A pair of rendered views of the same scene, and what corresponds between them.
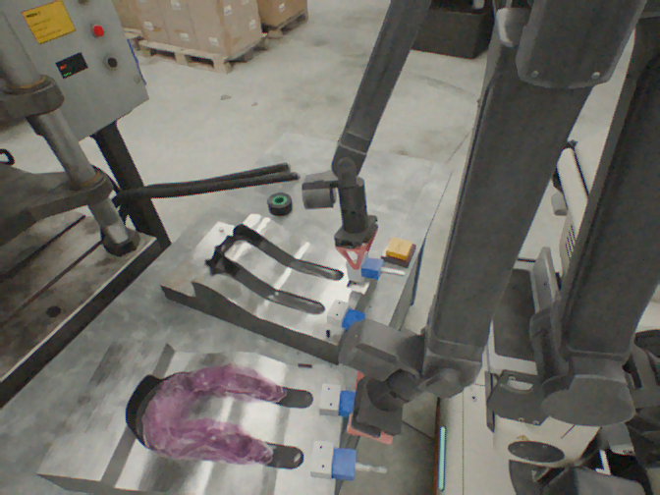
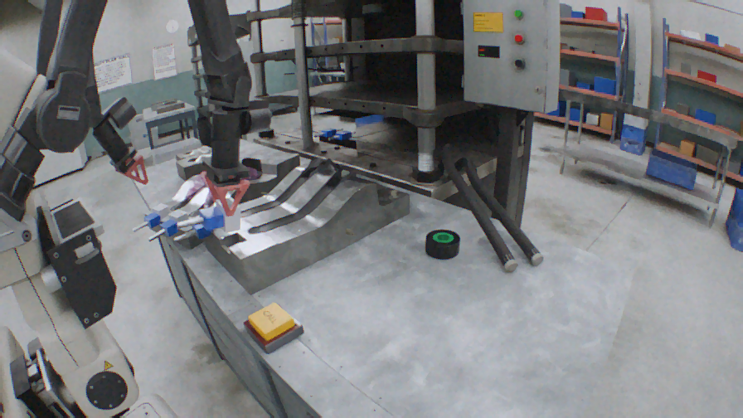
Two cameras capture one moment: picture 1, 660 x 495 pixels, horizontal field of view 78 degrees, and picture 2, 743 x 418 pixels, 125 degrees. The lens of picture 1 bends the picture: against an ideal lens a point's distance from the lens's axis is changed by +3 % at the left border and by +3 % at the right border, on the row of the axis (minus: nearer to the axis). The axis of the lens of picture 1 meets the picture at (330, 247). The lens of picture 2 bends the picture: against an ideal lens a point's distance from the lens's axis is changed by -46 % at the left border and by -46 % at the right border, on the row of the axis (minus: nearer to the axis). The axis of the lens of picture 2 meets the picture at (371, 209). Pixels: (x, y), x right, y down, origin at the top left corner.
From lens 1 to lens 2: 1.29 m
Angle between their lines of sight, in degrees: 84
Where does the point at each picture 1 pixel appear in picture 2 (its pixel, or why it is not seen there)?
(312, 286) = (260, 218)
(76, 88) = (483, 66)
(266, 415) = (201, 198)
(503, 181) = not seen: hidden behind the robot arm
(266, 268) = (302, 196)
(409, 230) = (312, 366)
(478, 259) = not seen: hidden behind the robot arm
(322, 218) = (402, 280)
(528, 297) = (62, 228)
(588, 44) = not seen: outside the picture
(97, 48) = (514, 50)
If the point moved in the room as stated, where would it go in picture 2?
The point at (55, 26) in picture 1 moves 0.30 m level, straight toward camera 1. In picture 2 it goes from (490, 25) to (400, 19)
